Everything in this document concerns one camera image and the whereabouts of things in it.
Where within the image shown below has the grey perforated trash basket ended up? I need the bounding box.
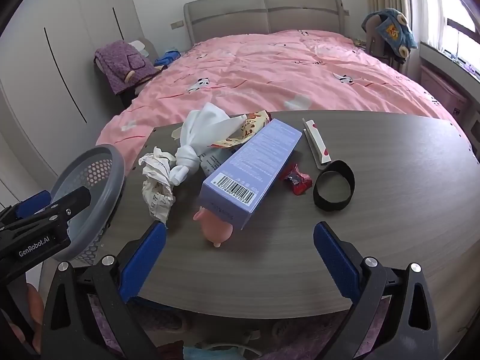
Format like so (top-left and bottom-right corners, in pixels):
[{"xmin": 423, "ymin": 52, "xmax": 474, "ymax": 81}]
[{"xmin": 50, "ymin": 145, "xmax": 125, "ymax": 265}]

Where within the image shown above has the blue item on nightstand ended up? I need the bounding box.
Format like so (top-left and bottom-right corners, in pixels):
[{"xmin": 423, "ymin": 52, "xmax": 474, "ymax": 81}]
[{"xmin": 154, "ymin": 49, "xmax": 182, "ymax": 67}]

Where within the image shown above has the chair under hat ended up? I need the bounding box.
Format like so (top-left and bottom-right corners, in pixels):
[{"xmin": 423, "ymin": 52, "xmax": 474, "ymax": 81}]
[{"xmin": 365, "ymin": 15, "xmax": 404, "ymax": 72}]

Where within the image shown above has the black elastic band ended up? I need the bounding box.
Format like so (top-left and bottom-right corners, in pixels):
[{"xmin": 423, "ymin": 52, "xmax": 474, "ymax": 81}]
[{"xmin": 313, "ymin": 160, "xmax": 356, "ymax": 212}]

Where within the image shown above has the red candy wrapper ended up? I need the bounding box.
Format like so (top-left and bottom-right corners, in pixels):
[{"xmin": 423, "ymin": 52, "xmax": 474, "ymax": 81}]
[{"xmin": 280, "ymin": 163, "xmax": 313, "ymax": 196}]

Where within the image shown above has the white paper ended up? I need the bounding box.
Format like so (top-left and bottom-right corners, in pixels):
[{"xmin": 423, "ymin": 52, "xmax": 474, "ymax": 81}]
[{"xmin": 138, "ymin": 147, "xmax": 176, "ymax": 224}]

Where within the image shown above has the white wardrobe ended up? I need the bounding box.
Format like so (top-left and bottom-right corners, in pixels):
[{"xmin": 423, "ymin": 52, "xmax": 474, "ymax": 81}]
[{"xmin": 1, "ymin": 0, "xmax": 143, "ymax": 175}]

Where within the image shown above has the pink pig toy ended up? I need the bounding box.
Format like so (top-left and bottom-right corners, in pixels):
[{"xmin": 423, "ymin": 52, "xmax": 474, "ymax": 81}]
[{"xmin": 193, "ymin": 206, "xmax": 233, "ymax": 248}]

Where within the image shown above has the grey upholstered headboard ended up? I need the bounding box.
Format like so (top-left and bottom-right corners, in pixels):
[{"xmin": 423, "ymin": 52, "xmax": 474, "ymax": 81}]
[{"xmin": 184, "ymin": 0, "xmax": 346, "ymax": 44}]

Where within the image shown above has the white torn carton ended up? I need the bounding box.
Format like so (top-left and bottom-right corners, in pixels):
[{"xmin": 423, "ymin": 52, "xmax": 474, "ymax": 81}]
[{"xmin": 303, "ymin": 119, "xmax": 331, "ymax": 170}]

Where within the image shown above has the pink bed quilt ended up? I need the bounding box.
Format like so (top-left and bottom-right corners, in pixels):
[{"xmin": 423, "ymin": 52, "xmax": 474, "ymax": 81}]
[{"xmin": 97, "ymin": 30, "xmax": 452, "ymax": 167}]

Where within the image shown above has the purple knitted garment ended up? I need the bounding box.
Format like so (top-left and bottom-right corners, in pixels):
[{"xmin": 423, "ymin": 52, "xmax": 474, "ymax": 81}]
[{"xmin": 94, "ymin": 40, "xmax": 160, "ymax": 95}]

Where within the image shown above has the purple fluffy rug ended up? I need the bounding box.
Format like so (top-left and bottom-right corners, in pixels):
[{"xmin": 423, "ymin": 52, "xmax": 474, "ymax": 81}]
[{"xmin": 76, "ymin": 288, "xmax": 408, "ymax": 359}]

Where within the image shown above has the purple cosmetics box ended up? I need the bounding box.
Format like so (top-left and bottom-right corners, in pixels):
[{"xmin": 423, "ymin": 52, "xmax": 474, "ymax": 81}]
[{"xmin": 199, "ymin": 119, "xmax": 302, "ymax": 231}]

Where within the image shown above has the chair beside bed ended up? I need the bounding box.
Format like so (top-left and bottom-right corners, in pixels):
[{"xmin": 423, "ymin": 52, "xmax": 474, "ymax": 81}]
[{"xmin": 94, "ymin": 37, "xmax": 164, "ymax": 109}]

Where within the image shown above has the person's left hand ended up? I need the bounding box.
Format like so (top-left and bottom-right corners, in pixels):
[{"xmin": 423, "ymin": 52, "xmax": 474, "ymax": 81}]
[{"xmin": 24, "ymin": 283, "xmax": 44, "ymax": 354}]

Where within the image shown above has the red patterned snack wrapper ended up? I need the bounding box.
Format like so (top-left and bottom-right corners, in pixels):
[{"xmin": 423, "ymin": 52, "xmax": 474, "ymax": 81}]
[{"xmin": 210, "ymin": 111, "xmax": 271, "ymax": 149}]

